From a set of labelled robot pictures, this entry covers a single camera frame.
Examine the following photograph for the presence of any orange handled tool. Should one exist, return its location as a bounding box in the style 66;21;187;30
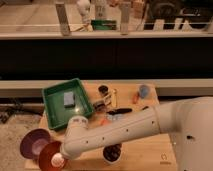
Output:
133;92;139;104

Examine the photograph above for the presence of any blue-grey sponge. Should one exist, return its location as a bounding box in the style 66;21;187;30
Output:
64;91;75;107

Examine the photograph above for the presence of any red bowl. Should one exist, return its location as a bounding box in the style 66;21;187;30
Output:
38;141;67;171

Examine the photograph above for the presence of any white bowl with dark contents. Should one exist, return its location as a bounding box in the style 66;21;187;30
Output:
103;144;122;164

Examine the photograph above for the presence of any green plastic tray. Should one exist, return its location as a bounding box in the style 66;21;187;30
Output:
42;78;94;131

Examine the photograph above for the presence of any small dark cup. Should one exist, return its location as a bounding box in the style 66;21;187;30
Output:
98;85;108;95

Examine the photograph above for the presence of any purple bowl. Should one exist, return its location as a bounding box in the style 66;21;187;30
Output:
20;129;51;159

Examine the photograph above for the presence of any blue cup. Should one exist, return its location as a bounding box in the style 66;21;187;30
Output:
139;85;150;99

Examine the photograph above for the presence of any black handled tool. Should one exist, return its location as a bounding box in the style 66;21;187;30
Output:
106;108;132;115

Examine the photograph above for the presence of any wooden spatula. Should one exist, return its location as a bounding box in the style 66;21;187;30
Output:
111;89;117;108

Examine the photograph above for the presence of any orange ball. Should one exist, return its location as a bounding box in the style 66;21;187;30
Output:
100;119;110;126

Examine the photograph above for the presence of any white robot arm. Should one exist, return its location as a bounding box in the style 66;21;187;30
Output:
59;97;213;171

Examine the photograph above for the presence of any small dark jar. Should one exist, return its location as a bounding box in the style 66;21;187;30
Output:
93;100;106;112

